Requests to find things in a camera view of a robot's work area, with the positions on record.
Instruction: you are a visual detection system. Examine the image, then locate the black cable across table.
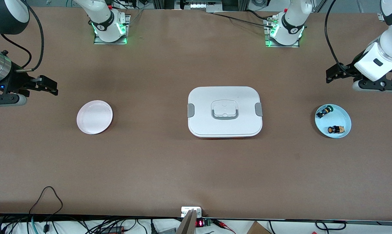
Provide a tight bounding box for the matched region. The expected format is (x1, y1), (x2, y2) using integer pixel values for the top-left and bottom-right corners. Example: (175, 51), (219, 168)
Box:
(212, 12), (275, 28)

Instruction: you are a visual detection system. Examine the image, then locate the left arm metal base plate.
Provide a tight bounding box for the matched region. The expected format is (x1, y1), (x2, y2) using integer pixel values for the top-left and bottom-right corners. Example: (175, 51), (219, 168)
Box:
(264, 18), (300, 48)

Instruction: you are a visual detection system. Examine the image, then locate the wooden strip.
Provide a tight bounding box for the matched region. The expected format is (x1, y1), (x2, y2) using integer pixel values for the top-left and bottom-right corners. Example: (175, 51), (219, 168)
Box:
(176, 210), (197, 234)

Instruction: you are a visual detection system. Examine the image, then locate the long black right arm cable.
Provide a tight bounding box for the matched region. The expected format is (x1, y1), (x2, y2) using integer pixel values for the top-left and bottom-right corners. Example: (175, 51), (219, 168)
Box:
(22, 0), (45, 71)

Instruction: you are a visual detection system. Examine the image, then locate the small white box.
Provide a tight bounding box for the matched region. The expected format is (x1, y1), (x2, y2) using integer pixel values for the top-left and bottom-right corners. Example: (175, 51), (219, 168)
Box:
(181, 207), (202, 217)

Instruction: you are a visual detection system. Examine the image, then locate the short black right arm cable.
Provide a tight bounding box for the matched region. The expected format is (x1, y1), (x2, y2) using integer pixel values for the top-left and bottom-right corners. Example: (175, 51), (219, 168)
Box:
(0, 33), (32, 69)

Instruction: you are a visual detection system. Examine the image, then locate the brown cardboard piece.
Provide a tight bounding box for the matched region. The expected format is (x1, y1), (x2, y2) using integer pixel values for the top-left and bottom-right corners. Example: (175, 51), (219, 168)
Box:
(246, 221), (271, 234)

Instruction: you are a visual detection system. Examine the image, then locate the white lidded lunch box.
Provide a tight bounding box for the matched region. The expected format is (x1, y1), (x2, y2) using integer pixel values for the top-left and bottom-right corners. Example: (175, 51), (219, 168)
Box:
(187, 86), (263, 139)

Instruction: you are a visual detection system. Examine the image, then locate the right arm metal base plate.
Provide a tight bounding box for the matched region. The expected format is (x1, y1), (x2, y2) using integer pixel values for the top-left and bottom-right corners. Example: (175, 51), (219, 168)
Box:
(93, 14), (131, 45)

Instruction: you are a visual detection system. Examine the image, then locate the pink round plate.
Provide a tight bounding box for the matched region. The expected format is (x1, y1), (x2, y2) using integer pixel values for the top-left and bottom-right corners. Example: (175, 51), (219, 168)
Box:
(76, 100), (113, 135)

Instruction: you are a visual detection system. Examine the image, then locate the black looped cable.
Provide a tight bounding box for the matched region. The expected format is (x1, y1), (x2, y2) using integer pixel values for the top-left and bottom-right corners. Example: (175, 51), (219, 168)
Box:
(29, 186), (64, 216)

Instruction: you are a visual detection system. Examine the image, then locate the light blue round plate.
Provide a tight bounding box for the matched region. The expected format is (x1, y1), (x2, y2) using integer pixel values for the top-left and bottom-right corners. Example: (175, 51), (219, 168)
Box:
(314, 104), (352, 139)

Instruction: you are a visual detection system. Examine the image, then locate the aluminium frame rack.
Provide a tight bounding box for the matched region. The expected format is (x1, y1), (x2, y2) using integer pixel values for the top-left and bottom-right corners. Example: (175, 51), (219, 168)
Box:
(152, 0), (250, 13)

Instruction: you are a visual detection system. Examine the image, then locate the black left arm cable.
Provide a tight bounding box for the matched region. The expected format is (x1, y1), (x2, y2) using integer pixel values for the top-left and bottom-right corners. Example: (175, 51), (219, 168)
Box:
(324, 0), (362, 78)

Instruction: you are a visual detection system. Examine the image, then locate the black and green small toy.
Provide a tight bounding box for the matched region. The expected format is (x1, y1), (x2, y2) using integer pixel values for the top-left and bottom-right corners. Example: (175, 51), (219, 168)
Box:
(316, 105), (333, 119)

